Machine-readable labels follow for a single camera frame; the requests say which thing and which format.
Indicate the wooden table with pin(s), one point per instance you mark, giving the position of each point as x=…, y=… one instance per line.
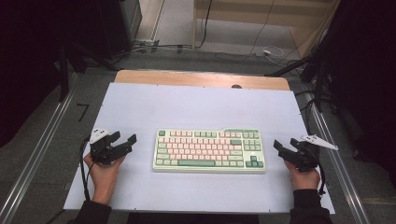
x=186, y=78

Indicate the aluminium floor rail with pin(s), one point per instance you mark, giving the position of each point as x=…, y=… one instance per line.
x=34, y=158
x=341, y=168

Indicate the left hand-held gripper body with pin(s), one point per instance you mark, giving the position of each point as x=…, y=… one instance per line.
x=102, y=152

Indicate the person's right hand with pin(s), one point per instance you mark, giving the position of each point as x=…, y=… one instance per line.
x=305, y=180

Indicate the light wooden furniture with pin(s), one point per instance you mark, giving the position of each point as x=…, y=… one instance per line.
x=249, y=12

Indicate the person's left hand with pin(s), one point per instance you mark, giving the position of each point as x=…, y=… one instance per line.
x=104, y=179

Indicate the green and pink mechanical keyboard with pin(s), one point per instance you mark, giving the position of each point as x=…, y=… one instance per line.
x=208, y=151

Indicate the black tripod stand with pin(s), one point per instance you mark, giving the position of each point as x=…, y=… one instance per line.
x=314, y=71

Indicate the black curtain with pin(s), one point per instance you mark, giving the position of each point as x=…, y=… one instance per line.
x=25, y=62
x=367, y=77

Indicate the black cabinet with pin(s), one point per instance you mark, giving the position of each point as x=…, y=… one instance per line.
x=116, y=25

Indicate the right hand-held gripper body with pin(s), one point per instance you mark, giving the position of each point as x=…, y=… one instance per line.
x=306, y=157

